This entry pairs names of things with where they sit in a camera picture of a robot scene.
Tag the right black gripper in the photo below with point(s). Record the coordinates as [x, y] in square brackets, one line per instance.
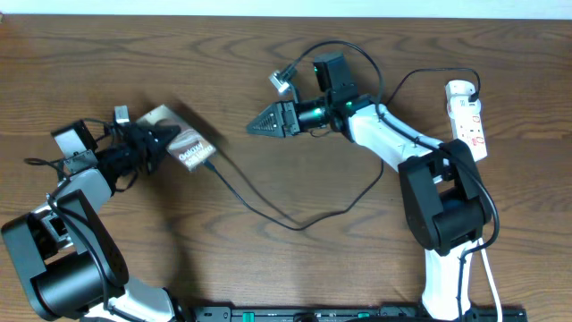
[283, 113]

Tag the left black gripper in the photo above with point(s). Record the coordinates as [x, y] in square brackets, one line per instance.
[135, 149]

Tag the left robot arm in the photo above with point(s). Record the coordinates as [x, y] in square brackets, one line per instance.
[67, 262]

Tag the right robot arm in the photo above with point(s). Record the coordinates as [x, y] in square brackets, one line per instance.
[445, 201]

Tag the white USB charger plug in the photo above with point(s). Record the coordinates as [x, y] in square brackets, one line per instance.
[462, 95]

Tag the white power strip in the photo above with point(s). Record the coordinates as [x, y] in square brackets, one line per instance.
[466, 124]

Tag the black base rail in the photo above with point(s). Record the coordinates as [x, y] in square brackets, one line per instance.
[384, 313]

